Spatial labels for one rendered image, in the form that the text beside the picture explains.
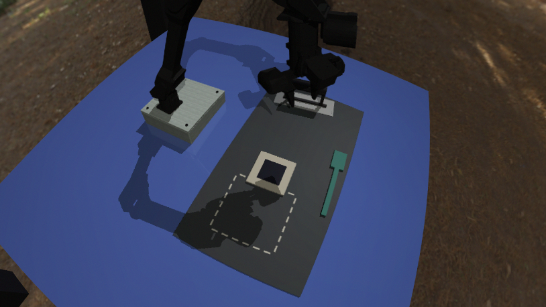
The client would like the green trowel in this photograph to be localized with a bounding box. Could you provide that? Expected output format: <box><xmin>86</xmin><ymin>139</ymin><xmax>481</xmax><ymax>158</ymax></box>
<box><xmin>321</xmin><ymin>150</ymin><xmax>347</xmax><ymax>217</ymax></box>

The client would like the beige square tile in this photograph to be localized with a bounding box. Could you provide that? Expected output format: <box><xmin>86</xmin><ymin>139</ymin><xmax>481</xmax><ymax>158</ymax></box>
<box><xmin>245</xmin><ymin>151</ymin><xmax>296</xmax><ymax>196</ymax></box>

